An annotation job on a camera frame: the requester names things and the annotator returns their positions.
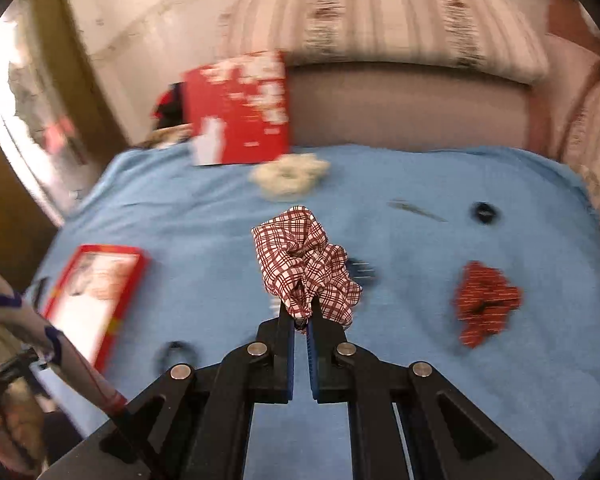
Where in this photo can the taupe upholstered backrest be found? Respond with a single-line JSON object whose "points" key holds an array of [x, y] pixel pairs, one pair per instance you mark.
{"points": [[405, 105]]}

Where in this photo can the red cardboard box tray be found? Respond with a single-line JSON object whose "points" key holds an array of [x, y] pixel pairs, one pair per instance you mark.
{"points": [[95, 285]]}

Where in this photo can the white fluffy scrunchie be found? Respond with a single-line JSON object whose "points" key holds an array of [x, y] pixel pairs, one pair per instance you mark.
{"points": [[290, 172]]}

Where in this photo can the red white plaid scrunchie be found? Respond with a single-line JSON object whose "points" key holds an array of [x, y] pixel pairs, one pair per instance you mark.
{"points": [[300, 255]]}

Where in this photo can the pink cushion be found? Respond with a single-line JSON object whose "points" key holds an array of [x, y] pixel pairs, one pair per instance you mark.
{"points": [[580, 15]]}

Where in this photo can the dark red dotted scrunchie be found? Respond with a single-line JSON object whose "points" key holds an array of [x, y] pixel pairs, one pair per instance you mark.
{"points": [[485, 300]]}

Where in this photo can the black smartphone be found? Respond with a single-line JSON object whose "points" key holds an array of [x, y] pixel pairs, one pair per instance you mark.
{"points": [[39, 292]]}

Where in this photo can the silver hair clip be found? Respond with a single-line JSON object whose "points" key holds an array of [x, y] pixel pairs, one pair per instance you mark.
{"points": [[415, 210]]}

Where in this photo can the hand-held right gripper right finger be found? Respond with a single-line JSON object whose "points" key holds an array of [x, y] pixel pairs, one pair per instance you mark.
{"points": [[314, 360]]}

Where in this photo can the stained glass window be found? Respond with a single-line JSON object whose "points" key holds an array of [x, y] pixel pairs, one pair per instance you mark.
{"points": [[25, 110]]}

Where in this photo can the red box lid cat print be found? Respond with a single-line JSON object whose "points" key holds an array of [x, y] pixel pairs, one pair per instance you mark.
{"points": [[240, 120]]}

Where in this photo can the beige patterned cloth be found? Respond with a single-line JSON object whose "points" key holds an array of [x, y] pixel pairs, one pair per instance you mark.
{"points": [[167, 136]]}

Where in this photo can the blue blanket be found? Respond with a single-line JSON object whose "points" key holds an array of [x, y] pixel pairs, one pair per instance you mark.
{"points": [[205, 240]]}

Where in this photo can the striped floral side cushion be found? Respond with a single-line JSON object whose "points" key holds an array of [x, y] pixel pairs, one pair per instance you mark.
{"points": [[595, 160]]}

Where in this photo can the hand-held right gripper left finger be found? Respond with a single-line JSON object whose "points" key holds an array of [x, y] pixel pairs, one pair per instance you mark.
{"points": [[286, 360]]}

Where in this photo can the striped floral bolster pillow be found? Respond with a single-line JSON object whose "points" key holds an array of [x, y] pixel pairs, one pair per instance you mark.
{"points": [[380, 20]]}

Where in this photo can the dark clothes pile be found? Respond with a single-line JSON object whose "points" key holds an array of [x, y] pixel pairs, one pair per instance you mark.
{"points": [[167, 110]]}

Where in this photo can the small black hair clip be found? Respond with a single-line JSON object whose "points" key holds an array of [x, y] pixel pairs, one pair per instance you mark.
{"points": [[482, 212]]}

